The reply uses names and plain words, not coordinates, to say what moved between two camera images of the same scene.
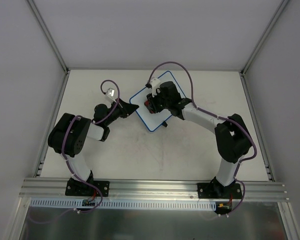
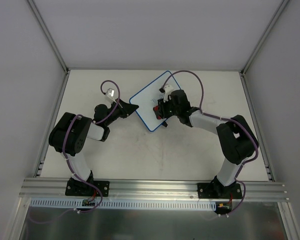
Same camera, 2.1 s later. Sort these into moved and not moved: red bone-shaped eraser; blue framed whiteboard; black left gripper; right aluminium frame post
Moved: red bone-shaped eraser
Not moved: right aluminium frame post; black left gripper; blue framed whiteboard
